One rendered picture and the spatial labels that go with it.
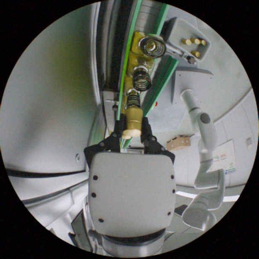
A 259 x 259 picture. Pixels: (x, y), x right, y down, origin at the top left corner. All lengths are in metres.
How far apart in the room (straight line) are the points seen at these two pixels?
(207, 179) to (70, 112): 0.52
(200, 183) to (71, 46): 0.58
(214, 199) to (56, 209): 0.43
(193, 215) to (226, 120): 3.63
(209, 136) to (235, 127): 3.31
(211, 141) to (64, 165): 0.48
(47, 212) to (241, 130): 3.78
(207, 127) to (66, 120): 0.48
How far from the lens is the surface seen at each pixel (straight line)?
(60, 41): 0.15
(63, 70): 0.15
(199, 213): 0.28
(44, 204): 0.17
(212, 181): 0.44
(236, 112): 3.77
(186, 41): 0.50
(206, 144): 0.40
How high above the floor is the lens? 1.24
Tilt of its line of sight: 26 degrees down
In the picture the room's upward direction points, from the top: 177 degrees counter-clockwise
